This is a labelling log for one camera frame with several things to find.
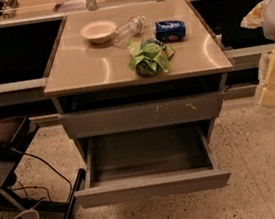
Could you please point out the black floor bar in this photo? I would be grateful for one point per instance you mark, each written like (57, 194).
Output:
(71, 203)

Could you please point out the grey drawer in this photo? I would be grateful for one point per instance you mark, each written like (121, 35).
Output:
(147, 164)
(181, 110)

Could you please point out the green chip bag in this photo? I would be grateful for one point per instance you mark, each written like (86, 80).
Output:
(150, 57)

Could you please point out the yellow foam pad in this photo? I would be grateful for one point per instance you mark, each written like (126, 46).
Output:
(254, 18)

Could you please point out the clear plastic water bottle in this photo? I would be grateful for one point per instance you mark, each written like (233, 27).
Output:
(128, 30)

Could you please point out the grey cabinet with steel top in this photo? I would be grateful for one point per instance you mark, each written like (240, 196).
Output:
(171, 73)

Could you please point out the blue pepsi can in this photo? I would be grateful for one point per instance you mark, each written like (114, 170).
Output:
(167, 31)

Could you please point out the white paper bowl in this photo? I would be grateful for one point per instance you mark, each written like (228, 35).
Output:
(98, 32)

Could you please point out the black equipment cart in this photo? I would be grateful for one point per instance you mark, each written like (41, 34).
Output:
(16, 134)

